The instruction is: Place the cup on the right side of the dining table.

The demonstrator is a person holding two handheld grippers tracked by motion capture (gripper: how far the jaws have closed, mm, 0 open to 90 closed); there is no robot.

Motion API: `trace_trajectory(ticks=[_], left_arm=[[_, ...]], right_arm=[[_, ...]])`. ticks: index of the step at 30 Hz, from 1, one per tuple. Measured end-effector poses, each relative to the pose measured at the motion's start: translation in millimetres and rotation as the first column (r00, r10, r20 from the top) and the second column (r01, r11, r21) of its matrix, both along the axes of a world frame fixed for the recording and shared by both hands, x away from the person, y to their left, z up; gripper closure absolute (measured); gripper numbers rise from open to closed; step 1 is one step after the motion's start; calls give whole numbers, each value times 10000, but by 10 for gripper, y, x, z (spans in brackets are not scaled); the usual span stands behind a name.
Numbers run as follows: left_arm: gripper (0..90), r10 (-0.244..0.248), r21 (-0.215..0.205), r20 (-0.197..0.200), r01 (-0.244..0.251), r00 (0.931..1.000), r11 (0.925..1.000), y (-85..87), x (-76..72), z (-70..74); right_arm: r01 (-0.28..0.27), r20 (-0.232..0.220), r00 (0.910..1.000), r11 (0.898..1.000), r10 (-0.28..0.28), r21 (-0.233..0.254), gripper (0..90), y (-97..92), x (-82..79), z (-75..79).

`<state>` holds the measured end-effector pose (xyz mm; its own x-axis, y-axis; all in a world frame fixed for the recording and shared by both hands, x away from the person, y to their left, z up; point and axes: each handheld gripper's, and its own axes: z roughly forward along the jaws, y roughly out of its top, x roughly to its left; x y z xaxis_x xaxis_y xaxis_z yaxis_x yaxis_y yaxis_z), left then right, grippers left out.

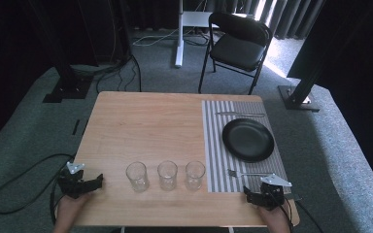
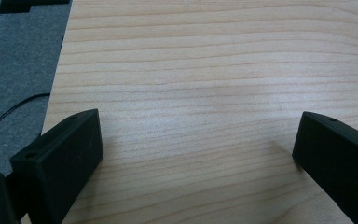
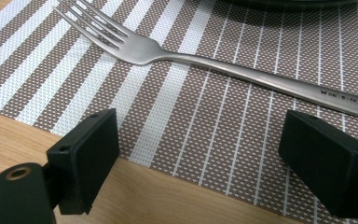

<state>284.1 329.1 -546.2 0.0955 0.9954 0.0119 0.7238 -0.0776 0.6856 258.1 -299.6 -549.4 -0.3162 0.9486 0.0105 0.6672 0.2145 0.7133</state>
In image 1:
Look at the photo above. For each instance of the silver table knife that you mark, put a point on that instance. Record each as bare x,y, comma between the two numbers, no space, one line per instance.
239,114

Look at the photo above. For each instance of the person's right hand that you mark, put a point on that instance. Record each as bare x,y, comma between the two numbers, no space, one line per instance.
276,220

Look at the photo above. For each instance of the white desk leg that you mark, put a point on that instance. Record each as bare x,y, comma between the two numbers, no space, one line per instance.
179,35

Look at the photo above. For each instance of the person's left hand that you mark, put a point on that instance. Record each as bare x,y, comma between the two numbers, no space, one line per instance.
73,205

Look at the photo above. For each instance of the black floor tape strip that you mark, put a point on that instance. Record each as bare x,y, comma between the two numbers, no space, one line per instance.
85,126
75,127

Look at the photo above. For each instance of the grey curtain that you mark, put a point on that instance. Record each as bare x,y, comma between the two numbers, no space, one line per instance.
288,16

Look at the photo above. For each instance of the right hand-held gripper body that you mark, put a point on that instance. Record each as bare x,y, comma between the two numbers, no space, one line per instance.
272,194

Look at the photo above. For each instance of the silver fork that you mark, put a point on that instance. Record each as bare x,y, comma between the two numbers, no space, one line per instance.
239,174

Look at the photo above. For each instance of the black metal stand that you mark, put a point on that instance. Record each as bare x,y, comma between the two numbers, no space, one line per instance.
299,97
66,87

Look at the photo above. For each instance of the black folding chair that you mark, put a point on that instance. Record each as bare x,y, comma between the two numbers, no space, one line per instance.
239,48

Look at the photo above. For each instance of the black round plate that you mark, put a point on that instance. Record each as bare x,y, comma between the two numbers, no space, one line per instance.
248,139

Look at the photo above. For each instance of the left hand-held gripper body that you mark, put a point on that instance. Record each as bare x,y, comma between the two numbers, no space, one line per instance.
73,185

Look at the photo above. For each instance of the grey striped placemat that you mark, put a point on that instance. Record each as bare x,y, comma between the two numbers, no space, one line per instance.
215,152

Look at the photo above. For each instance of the clear drinking glass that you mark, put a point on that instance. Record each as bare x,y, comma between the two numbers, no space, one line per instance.
137,177
167,175
195,175

